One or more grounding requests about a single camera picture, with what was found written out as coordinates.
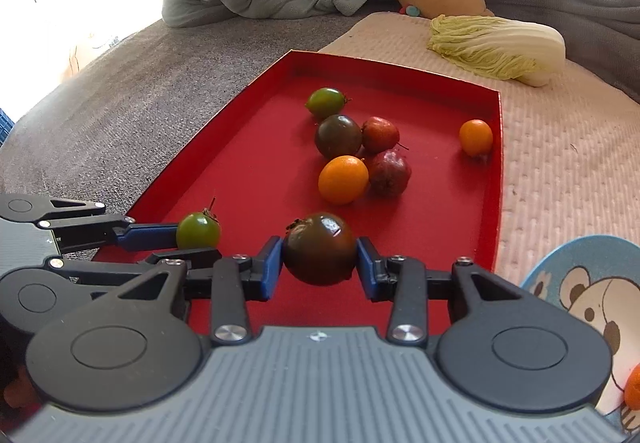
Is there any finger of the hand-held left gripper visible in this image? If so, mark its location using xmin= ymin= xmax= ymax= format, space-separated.
xmin=44 ymin=247 xmax=224 ymax=298
xmin=36 ymin=197 xmax=179 ymax=255

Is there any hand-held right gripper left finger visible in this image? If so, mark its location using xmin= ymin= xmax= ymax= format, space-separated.
xmin=102 ymin=237 xmax=285 ymax=345

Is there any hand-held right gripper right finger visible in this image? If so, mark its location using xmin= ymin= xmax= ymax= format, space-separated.
xmin=356 ymin=237 xmax=530 ymax=345

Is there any green tomato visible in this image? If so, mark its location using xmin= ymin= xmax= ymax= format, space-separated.
xmin=305 ymin=87 xmax=349 ymax=122
xmin=175 ymin=197 xmax=222 ymax=252

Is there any dark brown tomato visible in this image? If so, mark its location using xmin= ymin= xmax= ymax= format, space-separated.
xmin=282 ymin=212 xmax=359 ymax=287
xmin=314 ymin=114 xmax=363 ymax=160

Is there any red cardboard tray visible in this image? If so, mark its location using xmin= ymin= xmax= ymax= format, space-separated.
xmin=92 ymin=50 xmax=503 ymax=341

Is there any red passion fruit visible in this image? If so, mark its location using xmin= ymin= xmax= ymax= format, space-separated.
xmin=361 ymin=116 xmax=410 ymax=155

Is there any bear print plate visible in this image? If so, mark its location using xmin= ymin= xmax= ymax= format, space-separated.
xmin=520 ymin=235 xmax=640 ymax=435

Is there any orange mandarin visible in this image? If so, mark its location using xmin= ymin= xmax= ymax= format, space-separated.
xmin=624 ymin=363 xmax=640 ymax=412
xmin=318 ymin=155 xmax=370 ymax=204

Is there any purple passion fruit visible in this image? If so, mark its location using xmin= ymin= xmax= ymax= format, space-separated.
xmin=366 ymin=149 xmax=413 ymax=198

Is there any blue plastic crate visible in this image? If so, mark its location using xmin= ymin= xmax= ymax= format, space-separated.
xmin=0 ymin=107 xmax=17 ymax=150

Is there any small orange kumquat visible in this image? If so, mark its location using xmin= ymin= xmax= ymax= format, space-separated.
xmin=459 ymin=119 xmax=494 ymax=158

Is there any napa cabbage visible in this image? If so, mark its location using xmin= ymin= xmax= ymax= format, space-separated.
xmin=427 ymin=14 xmax=567 ymax=88

